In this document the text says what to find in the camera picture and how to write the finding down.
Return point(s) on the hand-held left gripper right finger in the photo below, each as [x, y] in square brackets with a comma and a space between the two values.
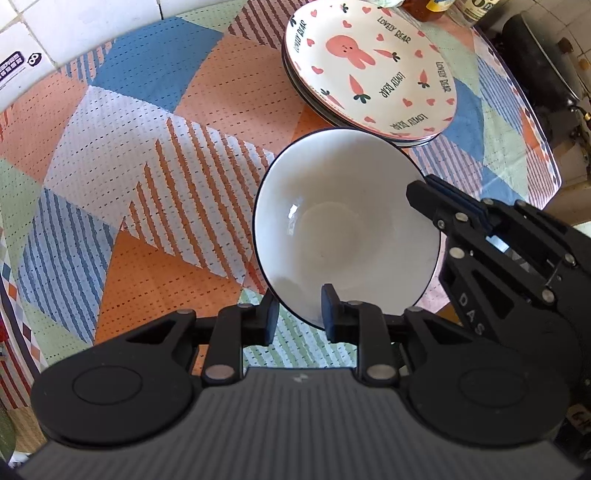
[328, 307]

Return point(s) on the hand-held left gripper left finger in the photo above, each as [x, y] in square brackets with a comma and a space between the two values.
[271, 318]

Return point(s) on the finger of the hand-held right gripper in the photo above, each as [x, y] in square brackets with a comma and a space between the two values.
[438, 203]
[531, 221]

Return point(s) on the blue fried egg plate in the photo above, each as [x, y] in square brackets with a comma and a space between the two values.
[415, 142]

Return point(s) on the white bowl black rim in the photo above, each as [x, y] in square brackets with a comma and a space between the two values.
[346, 221]

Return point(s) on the pink rabbit print plate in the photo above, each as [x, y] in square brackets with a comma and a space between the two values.
[369, 64]

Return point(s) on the gas stove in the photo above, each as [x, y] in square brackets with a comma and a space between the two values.
[572, 143]

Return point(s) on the black wok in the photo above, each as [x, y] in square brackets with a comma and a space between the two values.
[540, 60]

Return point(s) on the colourful geometric tablecloth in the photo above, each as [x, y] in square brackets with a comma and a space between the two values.
[138, 184]

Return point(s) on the oil bottle yellow label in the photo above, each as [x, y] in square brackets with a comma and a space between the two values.
[427, 8]

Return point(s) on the clear bottle cream label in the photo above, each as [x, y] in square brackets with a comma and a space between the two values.
[480, 9]

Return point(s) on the diamond pattern cloth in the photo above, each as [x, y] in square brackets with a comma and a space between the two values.
[14, 332]

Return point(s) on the white carton black print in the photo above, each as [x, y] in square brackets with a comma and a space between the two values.
[23, 64]

